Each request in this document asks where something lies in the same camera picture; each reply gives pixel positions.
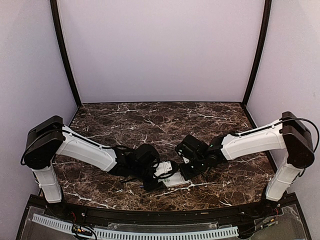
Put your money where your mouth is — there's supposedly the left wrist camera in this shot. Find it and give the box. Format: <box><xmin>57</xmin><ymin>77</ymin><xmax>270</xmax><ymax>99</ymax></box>
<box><xmin>152</xmin><ymin>161</ymin><xmax>178</xmax><ymax>178</ymax></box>

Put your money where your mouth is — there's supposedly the white remote control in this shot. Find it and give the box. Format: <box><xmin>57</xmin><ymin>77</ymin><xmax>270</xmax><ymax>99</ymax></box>
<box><xmin>160</xmin><ymin>172</ymin><xmax>190</xmax><ymax>188</ymax></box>

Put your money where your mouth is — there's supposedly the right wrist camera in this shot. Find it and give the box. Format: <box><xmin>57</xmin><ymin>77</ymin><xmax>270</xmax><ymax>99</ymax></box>
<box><xmin>175</xmin><ymin>145</ymin><xmax>195</xmax><ymax>164</ymax></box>

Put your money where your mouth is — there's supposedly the left black frame post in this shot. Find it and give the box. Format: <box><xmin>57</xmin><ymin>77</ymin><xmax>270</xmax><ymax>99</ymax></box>
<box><xmin>49</xmin><ymin>0</ymin><xmax>82</xmax><ymax>108</ymax></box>

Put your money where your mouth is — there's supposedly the black curved front rail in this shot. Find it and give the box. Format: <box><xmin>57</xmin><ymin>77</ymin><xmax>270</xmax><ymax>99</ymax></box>
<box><xmin>45</xmin><ymin>202</ymin><xmax>283</xmax><ymax>226</ymax></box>

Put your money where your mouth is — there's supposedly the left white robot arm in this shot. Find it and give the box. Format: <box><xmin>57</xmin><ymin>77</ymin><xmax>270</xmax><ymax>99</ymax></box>
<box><xmin>20</xmin><ymin>115</ymin><xmax>172</xmax><ymax>218</ymax></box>

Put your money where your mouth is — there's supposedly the white slotted cable duct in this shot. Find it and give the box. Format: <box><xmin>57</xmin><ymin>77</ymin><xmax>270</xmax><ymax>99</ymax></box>
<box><xmin>31</xmin><ymin>213</ymin><xmax>239</xmax><ymax>240</ymax></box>

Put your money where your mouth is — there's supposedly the right black frame post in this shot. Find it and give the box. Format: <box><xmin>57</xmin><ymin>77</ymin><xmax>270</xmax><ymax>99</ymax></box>
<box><xmin>242</xmin><ymin>0</ymin><xmax>272</xmax><ymax>107</ymax></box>

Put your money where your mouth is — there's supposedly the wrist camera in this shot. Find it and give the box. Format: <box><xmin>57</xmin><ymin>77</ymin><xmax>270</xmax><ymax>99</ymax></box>
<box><xmin>175</xmin><ymin>145</ymin><xmax>195</xmax><ymax>164</ymax></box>
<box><xmin>152</xmin><ymin>161</ymin><xmax>178</xmax><ymax>178</ymax></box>

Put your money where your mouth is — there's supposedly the black frame post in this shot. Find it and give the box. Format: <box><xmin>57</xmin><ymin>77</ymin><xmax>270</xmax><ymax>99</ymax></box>
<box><xmin>242</xmin><ymin>0</ymin><xmax>272</xmax><ymax>107</ymax></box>
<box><xmin>49</xmin><ymin>0</ymin><xmax>82</xmax><ymax>108</ymax></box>

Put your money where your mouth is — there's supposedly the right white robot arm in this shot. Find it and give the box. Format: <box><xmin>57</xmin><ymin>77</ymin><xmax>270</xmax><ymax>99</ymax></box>
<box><xmin>175</xmin><ymin>111</ymin><xmax>319</xmax><ymax>217</ymax></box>

